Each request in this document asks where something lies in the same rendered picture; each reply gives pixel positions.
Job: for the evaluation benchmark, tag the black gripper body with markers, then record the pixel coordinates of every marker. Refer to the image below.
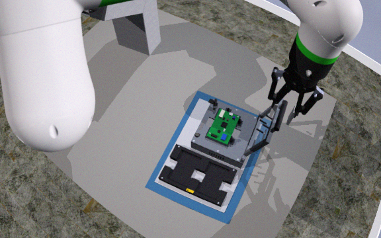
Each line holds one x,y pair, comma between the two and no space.
291,75

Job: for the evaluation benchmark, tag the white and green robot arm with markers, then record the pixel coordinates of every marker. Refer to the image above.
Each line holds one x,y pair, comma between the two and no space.
48,93

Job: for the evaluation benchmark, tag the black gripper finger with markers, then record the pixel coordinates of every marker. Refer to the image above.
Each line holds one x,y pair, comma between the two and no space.
278,96
316,96

